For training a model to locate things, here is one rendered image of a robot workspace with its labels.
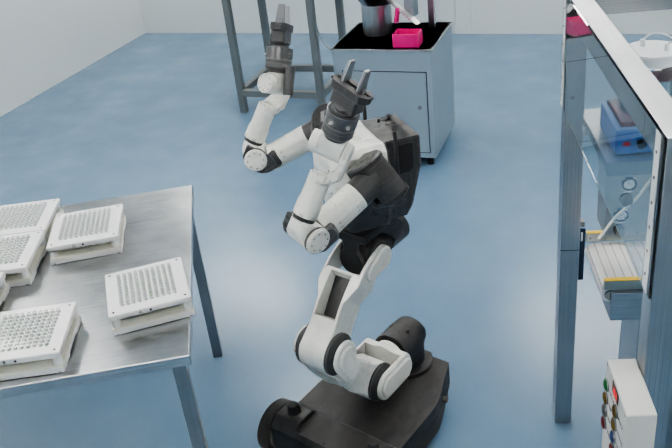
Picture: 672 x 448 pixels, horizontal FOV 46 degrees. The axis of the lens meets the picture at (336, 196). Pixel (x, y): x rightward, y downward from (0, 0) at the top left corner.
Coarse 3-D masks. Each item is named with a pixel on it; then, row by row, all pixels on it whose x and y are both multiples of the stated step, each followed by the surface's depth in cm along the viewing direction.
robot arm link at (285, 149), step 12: (300, 132) 269; (276, 144) 271; (288, 144) 270; (300, 144) 269; (252, 156) 268; (264, 156) 268; (276, 156) 270; (288, 156) 271; (252, 168) 270; (264, 168) 270; (276, 168) 274
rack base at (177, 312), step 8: (192, 304) 242; (152, 312) 240; (160, 312) 240; (168, 312) 240; (176, 312) 239; (184, 312) 240; (192, 312) 240; (128, 320) 238; (136, 320) 238; (144, 320) 237; (152, 320) 238; (160, 320) 238; (168, 320) 239; (112, 328) 235; (120, 328) 235; (128, 328) 236; (136, 328) 237
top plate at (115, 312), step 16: (144, 272) 252; (176, 272) 250; (112, 288) 246; (128, 288) 245; (176, 288) 242; (112, 304) 238; (144, 304) 237; (160, 304) 236; (176, 304) 238; (112, 320) 233
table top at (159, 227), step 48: (192, 192) 316; (144, 240) 285; (192, 240) 285; (48, 288) 263; (96, 288) 260; (192, 288) 260; (96, 336) 237; (144, 336) 235; (0, 384) 222; (48, 384) 222
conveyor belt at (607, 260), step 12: (588, 252) 257; (600, 252) 254; (612, 252) 254; (624, 252) 253; (600, 264) 249; (612, 264) 248; (624, 264) 247; (600, 276) 244; (612, 276) 242; (624, 276) 242; (636, 276) 241; (600, 288) 241
